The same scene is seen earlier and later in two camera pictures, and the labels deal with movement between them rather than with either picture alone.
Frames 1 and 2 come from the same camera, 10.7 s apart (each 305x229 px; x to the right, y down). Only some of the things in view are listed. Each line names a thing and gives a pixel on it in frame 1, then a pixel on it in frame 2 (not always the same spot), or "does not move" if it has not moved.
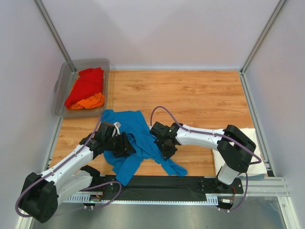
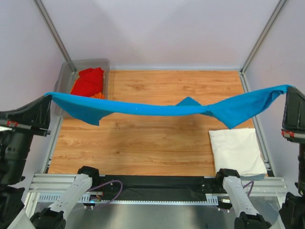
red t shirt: (89, 81) does not move
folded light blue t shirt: (258, 177) does not move
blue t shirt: (133, 124) → (230, 110)
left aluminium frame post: (53, 31) does not move
